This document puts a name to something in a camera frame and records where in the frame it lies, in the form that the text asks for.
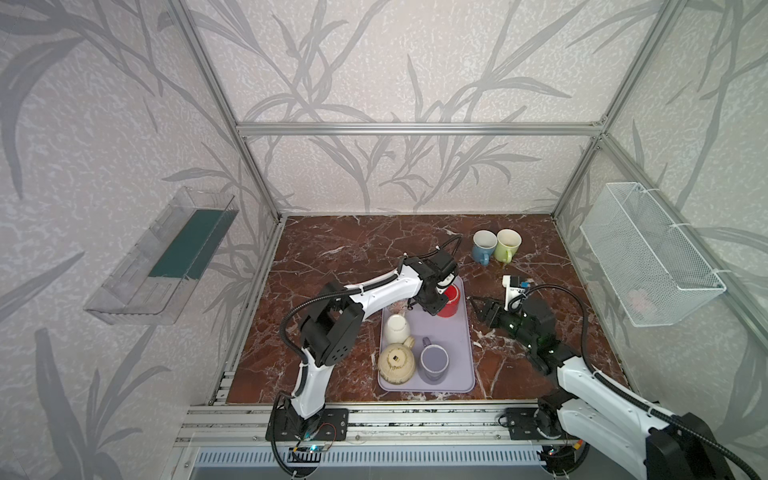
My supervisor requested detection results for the red mug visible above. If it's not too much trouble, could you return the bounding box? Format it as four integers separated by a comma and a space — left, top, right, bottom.
437, 285, 461, 318

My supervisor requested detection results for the blue mug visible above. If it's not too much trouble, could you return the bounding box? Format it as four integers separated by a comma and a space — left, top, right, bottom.
471, 230, 498, 266

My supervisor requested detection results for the light green mug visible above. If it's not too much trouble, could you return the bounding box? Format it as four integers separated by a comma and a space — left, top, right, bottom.
494, 229, 522, 264

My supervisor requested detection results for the lavender mug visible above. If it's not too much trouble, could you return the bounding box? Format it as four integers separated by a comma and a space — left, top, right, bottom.
419, 337, 450, 385

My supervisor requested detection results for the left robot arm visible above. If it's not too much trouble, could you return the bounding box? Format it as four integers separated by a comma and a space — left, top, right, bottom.
279, 250, 458, 421

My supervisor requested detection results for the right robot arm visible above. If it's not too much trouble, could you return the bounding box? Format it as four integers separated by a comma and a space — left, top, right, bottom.
470, 295, 734, 479

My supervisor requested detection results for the white mug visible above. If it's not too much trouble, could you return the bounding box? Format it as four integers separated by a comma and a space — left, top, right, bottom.
383, 314, 411, 344

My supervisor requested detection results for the beige stoneware mug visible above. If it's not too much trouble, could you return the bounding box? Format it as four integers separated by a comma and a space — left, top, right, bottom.
377, 336, 416, 385

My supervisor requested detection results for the lavender plastic tray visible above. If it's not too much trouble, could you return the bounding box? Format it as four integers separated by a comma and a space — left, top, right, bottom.
378, 277, 475, 394

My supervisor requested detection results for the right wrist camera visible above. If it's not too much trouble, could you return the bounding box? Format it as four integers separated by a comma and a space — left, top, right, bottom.
502, 275, 531, 312

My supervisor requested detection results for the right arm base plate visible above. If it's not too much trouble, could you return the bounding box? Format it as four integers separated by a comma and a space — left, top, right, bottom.
497, 407, 582, 445

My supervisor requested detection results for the white wire mesh basket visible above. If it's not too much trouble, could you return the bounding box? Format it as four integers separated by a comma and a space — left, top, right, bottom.
580, 182, 727, 328

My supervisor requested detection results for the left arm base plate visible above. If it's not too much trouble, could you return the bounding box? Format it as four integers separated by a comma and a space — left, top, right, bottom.
266, 407, 350, 442

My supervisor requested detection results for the aluminium cage frame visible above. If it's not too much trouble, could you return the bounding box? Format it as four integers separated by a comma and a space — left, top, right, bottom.
164, 0, 768, 361

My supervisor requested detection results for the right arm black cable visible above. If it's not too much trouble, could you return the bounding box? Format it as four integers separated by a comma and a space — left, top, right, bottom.
515, 283, 763, 480

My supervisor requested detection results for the aluminium front rail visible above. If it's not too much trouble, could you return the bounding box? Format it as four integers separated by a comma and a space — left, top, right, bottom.
173, 400, 679, 448

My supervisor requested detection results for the clear plastic wall bin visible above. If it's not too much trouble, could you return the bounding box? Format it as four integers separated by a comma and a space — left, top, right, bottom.
84, 187, 239, 326

